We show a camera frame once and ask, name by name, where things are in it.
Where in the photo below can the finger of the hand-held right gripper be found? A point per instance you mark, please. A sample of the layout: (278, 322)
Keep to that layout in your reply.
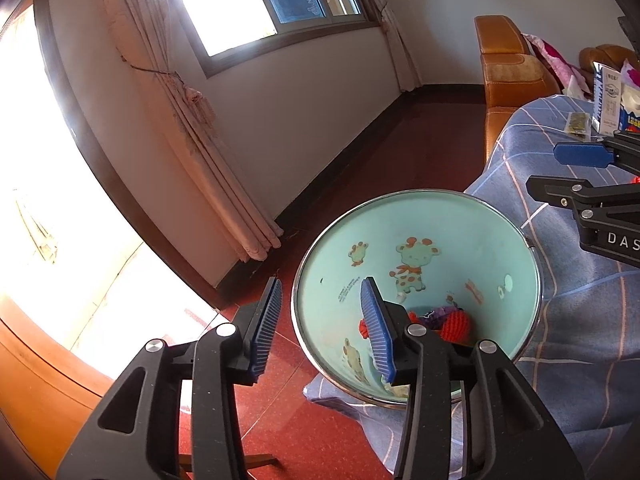
(582, 154)
(555, 187)

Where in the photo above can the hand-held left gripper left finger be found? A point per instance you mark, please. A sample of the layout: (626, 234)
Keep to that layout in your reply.
(265, 335)

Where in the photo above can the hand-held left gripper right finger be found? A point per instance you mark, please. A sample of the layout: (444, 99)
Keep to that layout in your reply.
(377, 330)

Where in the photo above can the purple foil wrapper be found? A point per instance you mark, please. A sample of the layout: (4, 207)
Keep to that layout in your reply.
(435, 317)

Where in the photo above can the red crinkled plastic wrapper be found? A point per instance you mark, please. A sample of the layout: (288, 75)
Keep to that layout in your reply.
(455, 327)

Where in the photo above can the light blue cartoon waste bin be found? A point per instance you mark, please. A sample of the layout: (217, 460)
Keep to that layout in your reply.
(450, 230)

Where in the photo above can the white milk carton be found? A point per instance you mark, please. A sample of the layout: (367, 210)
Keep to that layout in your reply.
(607, 100)

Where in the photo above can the blue and white drink carton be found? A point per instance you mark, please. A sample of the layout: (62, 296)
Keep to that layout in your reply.
(631, 115)

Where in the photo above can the pink and white square pillow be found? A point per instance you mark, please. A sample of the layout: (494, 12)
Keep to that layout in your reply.
(632, 72)

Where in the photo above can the pink and white long pillow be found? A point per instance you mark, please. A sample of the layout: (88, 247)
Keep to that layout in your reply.
(555, 60)

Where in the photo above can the blue plaid blanket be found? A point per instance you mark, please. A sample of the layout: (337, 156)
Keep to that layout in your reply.
(575, 335)

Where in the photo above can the orange leather armchair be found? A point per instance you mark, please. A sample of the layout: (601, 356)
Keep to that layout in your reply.
(505, 75)

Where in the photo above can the long pink tied curtain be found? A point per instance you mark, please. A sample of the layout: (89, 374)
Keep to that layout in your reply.
(200, 135)

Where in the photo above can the narrow pink tied curtain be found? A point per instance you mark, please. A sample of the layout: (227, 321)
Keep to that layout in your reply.
(395, 35)

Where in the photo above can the orange wooden door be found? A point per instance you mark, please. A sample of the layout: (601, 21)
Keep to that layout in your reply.
(30, 390)

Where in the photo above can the dry stick bundle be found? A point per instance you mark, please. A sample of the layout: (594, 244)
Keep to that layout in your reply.
(40, 230)

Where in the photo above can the dark wooden door frame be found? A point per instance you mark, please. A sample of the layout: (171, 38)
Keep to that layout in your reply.
(100, 150)

